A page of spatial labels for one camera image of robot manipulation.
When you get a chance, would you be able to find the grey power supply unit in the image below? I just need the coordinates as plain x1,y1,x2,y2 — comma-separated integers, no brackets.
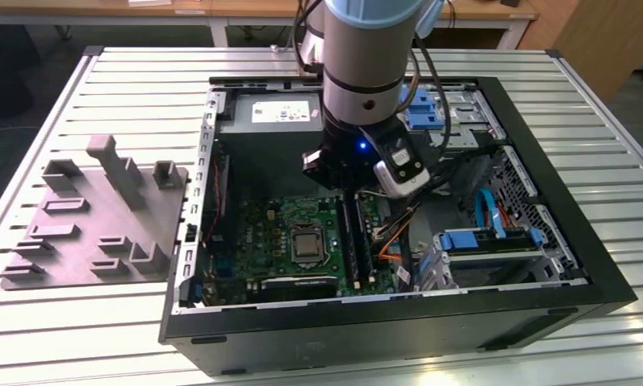
217,94,326,198

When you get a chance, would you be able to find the CPU socket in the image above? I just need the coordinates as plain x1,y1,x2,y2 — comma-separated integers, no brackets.
287,221,331,271

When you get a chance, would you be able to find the silver metal drive cage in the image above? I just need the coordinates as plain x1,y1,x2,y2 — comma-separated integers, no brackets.
401,86,510,174

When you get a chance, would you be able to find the silver CPU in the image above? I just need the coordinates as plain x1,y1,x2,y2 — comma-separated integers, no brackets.
293,234,322,259

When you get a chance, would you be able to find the green motherboard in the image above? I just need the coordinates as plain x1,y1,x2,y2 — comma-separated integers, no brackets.
229,195,406,305

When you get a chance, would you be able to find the hard disk in blue carrier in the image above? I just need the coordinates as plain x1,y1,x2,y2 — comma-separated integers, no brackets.
438,227,542,255

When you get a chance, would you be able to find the black graphics card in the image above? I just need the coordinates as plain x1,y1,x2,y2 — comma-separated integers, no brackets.
259,275,339,302

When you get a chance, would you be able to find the black open PC case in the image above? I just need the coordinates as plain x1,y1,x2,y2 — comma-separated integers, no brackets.
157,76,639,377

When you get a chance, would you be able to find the grey plastic parts rack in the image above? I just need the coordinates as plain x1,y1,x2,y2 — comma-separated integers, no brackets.
0,134,194,290

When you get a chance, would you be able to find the wooden cabinet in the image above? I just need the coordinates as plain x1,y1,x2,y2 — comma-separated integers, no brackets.
517,0,643,104

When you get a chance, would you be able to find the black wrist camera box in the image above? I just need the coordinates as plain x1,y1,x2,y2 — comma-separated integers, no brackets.
301,149,329,179

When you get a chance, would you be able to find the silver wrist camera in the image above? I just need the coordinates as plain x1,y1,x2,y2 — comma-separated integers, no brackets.
358,124,433,199

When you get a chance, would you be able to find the black cable bundle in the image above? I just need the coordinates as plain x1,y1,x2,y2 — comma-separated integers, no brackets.
374,160,503,238

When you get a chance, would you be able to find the blue plastic drive bracket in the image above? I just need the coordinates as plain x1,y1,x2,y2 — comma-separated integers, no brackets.
398,90,443,130

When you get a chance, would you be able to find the black camera cable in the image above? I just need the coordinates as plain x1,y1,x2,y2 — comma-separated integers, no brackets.
291,0,326,77
410,34,454,162

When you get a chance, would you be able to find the orange wire bundle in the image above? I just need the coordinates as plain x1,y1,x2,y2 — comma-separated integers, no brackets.
377,228,409,265

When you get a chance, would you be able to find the red black twisted wire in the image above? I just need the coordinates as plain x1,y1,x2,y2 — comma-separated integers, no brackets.
201,154,231,247

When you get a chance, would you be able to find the blue flat data cable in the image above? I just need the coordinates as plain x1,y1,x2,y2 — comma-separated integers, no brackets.
474,187,510,238

